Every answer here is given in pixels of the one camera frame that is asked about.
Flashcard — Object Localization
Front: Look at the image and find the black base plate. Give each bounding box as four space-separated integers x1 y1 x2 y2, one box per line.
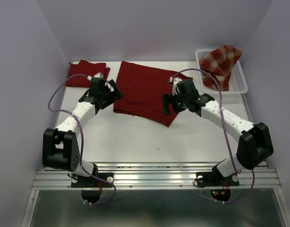
67 174 112 188
193 172 240 188

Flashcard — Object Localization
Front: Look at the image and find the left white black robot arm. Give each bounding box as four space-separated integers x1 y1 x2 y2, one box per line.
42 76 123 186

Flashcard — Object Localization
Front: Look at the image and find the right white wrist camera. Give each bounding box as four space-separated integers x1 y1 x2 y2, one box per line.
169 77 182 95

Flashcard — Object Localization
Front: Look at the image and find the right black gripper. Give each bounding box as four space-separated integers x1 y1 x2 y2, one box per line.
161 90 189 116

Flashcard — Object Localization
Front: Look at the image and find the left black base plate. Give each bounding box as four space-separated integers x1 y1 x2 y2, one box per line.
67 174 112 188

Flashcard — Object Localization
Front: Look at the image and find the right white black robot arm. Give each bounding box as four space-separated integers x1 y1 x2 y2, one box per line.
162 78 274 187

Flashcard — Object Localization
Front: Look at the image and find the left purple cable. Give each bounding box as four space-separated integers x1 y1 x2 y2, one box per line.
48 74 117 206

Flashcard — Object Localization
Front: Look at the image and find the red polka dot skirt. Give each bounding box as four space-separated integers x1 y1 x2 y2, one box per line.
113 60 195 128
65 60 110 88

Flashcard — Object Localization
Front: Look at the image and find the white plastic basket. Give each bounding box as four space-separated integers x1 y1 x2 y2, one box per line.
195 45 248 95

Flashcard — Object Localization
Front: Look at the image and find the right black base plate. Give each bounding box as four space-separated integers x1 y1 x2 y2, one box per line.
193 172 240 188

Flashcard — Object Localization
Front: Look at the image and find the aluminium rail frame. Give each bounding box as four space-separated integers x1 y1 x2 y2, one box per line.
22 162 290 227

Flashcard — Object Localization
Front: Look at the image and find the red white plaid skirt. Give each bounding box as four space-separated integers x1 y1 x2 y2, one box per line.
199 45 243 91

